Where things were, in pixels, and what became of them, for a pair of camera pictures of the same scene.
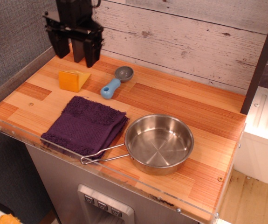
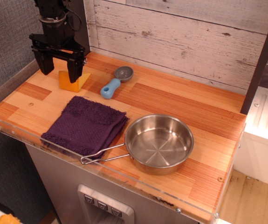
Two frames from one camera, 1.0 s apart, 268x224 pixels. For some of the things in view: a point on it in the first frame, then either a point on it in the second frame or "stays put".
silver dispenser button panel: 99,208 stays put
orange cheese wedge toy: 72,80 stays put
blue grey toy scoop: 124,74 stays put
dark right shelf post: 262,61 stays put
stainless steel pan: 158,144 stays put
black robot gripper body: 73,17 to 58,39
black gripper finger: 60,39 to 45,62
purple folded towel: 88,128 stays put
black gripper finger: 92,46 to 75,68
